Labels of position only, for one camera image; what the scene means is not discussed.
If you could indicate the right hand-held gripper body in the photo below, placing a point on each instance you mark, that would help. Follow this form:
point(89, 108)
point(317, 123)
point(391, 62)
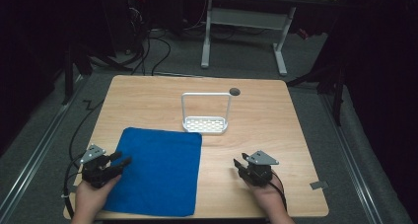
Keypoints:
point(259, 171)

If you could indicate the grey round table grommet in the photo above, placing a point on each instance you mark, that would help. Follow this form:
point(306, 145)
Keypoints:
point(234, 91)

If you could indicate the metal floor rail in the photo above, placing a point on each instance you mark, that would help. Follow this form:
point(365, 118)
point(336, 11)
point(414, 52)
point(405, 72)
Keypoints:
point(36, 158)
point(353, 164)

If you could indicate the blue cloth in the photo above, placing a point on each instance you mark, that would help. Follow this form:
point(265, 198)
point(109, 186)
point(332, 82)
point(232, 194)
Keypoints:
point(157, 171)

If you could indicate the person's right hand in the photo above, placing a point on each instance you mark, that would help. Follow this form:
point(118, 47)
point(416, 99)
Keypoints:
point(271, 197)

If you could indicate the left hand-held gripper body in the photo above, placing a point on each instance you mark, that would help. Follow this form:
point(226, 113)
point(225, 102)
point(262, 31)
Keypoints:
point(93, 171)

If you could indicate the black computer tower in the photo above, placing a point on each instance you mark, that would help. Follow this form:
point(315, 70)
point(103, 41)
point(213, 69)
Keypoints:
point(136, 23)

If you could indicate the person's left hand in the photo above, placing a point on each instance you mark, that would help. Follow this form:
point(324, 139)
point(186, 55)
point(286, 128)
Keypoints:
point(88, 199)

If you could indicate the grey tape strip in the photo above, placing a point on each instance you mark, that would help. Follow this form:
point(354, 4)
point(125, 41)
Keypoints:
point(319, 185)

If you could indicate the white-legged desk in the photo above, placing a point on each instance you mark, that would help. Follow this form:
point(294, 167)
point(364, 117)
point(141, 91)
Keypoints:
point(246, 18)

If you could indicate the black metal stand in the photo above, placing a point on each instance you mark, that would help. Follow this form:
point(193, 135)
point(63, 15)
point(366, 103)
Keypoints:
point(69, 72)
point(335, 86)

